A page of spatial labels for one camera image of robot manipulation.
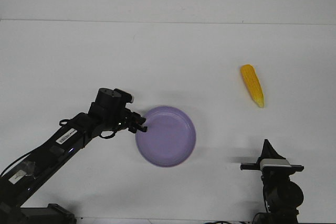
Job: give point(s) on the purple round plate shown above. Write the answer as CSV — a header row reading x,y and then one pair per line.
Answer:
x,y
170,138

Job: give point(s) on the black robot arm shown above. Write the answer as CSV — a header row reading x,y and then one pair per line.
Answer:
x,y
23,179
281,196

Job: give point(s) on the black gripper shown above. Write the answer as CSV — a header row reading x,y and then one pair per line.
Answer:
x,y
272,172
131,121

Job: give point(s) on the yellow corn cob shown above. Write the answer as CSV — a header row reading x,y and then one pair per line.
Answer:
x,y
252,84

